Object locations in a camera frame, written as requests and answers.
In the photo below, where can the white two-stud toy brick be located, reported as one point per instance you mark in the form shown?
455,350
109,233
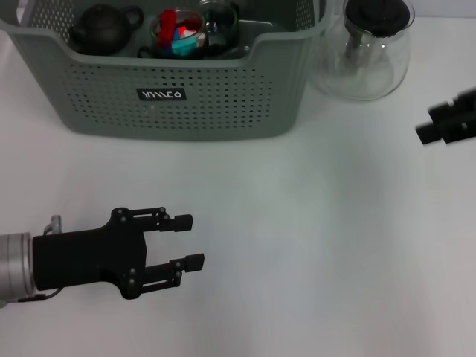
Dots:
195,35

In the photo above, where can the black carafe lid with strainer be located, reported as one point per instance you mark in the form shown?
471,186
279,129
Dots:
375,15

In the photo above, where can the black clay teapot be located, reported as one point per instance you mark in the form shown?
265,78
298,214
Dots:
100,29

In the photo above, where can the dark red curved toy piece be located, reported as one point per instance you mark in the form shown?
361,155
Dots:
166,28

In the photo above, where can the glass teacup with black base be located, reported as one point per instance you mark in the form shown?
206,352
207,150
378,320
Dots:
225,26
141,52
154,41

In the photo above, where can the grey-green perforated storage bin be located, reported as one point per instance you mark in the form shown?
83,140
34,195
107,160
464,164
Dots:
223,104

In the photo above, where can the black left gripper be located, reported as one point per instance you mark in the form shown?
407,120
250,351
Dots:
93,256

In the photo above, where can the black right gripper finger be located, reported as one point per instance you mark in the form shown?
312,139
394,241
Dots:
446,132
451,104

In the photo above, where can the blue square plate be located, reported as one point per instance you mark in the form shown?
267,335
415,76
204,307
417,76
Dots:
169,48

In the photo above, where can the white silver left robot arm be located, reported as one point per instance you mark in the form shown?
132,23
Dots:
15,267

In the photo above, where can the clear glass carafe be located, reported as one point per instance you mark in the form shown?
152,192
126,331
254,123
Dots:
364,80

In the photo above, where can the teal square plate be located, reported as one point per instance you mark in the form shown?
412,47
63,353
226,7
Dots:
184,46

